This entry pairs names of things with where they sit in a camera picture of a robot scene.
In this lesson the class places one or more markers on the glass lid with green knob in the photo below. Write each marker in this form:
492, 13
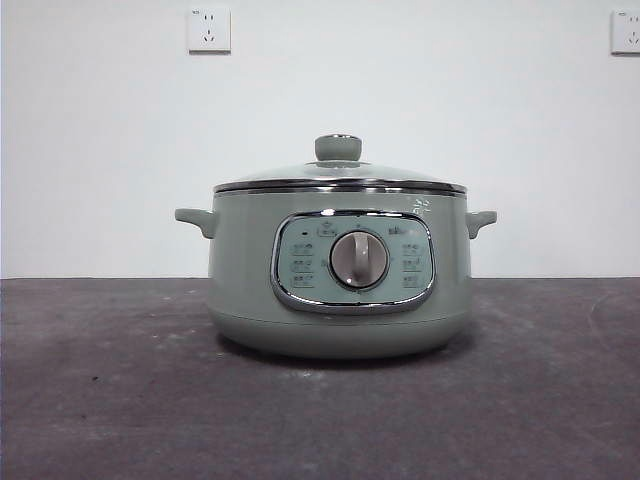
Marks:
337, 147

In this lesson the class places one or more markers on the pale green electric pot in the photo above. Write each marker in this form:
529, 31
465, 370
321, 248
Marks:
240, 300

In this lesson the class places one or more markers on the white wall socket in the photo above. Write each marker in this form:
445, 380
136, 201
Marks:
626, 32
210, 30

